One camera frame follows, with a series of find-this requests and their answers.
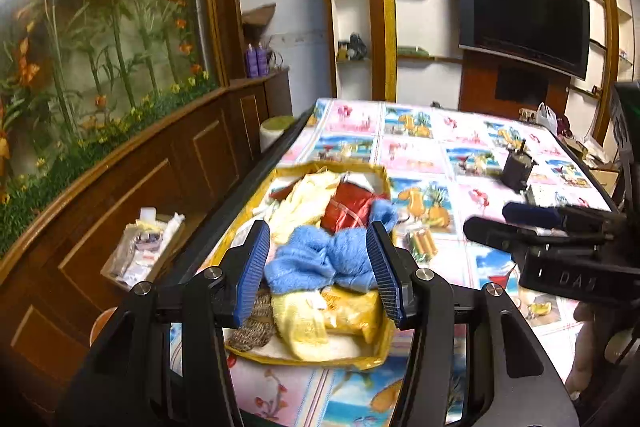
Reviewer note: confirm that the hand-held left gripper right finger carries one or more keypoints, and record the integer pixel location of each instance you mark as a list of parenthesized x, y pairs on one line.
[(385, 277)]

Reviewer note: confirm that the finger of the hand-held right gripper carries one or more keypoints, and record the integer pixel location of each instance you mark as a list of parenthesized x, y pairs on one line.
[(490, 229), (530, 213)]

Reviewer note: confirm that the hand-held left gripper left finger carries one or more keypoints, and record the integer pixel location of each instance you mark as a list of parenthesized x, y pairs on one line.
[(252, 277)]

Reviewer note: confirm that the yellow snack packet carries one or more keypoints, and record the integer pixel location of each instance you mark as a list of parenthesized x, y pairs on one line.
[(360, 312)]

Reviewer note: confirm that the blue fluffy towel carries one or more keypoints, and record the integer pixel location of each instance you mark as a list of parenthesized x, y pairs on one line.
[(320, 252)]

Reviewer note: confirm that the red packet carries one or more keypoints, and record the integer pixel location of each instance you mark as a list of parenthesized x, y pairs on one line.
[(345, 207)]

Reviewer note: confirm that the yellow storage box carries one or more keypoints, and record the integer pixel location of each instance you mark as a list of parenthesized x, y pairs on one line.
[(350, 359)]

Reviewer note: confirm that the pale yellow cloth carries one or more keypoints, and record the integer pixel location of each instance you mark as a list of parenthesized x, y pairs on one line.
[(305, 202)]

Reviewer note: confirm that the person's right hand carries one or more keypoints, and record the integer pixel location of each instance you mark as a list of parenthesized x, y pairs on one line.
[(582, 352)]

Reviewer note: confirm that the black electric motor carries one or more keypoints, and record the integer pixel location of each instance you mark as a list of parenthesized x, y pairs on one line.
[(517, 172)]

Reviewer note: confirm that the brown woven pouch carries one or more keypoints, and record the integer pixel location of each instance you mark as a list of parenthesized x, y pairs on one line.
[(257, 322)]

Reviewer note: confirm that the yellow towel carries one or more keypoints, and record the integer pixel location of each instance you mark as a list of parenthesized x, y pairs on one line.
[(300, 327)]

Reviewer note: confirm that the white plastic bag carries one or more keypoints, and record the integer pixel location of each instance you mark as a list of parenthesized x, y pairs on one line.
[(546, 117)]

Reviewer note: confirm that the cardboard box of packets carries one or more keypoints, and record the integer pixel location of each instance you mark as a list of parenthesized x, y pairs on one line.
[(140, 247)]

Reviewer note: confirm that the orange round stool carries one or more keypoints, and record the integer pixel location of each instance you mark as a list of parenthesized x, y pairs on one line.
[(102, 327)]

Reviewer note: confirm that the wooden side cabinet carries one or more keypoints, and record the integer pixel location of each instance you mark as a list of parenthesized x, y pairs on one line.
[(260, 107)]

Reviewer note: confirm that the green flat shelf object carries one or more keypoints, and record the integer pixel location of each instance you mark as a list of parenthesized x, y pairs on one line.
[(414, 51)]

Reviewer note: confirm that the black flat television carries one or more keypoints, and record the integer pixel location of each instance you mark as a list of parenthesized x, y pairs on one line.
[(525, 17)]

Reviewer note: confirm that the purple bottle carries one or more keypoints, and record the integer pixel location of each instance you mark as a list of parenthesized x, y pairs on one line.
[(250, 62), (261, 61)]

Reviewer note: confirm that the dark tool pile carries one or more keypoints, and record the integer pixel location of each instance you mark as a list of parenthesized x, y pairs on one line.
[(354, 48)]

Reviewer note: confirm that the brown cardboard piece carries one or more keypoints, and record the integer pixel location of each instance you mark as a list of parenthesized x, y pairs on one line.
[(257, 14)]

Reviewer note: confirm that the flower wall mural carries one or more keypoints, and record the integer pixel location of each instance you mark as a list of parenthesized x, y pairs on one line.
[(100, 32)]

